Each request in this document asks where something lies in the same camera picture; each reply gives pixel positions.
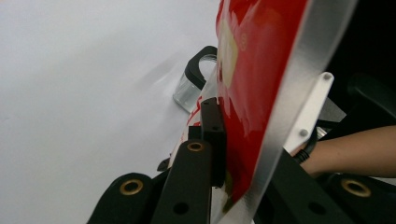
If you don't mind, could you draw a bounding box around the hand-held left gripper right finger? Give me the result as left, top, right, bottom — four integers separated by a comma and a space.
253, 148, 356, 224

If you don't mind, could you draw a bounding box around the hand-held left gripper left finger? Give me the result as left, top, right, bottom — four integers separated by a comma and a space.
150, 97, 227, 224

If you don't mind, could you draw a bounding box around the red and white packet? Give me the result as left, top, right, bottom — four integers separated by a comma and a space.
169, 0, 359, 224

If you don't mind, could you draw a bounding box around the clear jar with black lid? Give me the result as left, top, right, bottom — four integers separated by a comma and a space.
172, 45, 219, 114

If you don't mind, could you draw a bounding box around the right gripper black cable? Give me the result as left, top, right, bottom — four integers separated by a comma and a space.
292, 127, 319, 165

